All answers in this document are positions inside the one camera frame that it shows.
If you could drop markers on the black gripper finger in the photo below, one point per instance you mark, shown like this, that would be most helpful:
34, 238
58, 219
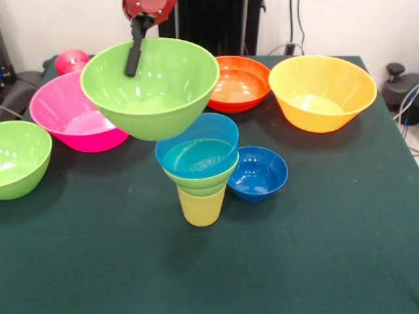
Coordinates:
133, 31
134, 59

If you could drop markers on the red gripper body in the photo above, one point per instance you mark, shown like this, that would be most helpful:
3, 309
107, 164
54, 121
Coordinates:
150, 6

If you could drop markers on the large green plastic bowl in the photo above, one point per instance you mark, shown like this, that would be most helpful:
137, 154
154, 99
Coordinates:
163, 98
19, 163

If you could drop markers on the yellow plastic cup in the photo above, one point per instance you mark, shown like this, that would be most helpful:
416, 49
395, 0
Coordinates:
201, 211

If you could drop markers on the red-orange plastic bowl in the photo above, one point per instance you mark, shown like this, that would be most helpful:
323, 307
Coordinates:
242, 85

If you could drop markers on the black computer tower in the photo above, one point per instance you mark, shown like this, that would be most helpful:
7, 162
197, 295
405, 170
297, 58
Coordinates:
5, 65

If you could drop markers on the dark blue plastic bowl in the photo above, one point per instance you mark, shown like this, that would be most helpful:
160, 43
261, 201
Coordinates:
258, 183

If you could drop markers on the black power adapter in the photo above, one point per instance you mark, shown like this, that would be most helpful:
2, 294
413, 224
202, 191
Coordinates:
289, 49

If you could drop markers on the small green plastic bowl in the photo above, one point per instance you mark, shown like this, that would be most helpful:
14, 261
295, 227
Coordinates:
199, 186

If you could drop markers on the large pink plastic bowl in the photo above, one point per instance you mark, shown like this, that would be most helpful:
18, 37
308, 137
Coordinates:
59, 104

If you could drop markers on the dark green tablecloth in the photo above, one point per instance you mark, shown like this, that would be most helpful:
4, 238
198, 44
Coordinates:
131, 261

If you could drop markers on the large orange plastic bowl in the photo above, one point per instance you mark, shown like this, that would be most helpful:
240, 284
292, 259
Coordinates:
324, 91

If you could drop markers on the red plastic cup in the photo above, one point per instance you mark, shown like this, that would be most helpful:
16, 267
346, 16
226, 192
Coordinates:
68, 62

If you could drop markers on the light blue plastic bowl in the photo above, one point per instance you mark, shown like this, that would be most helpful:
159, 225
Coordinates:
209, 131

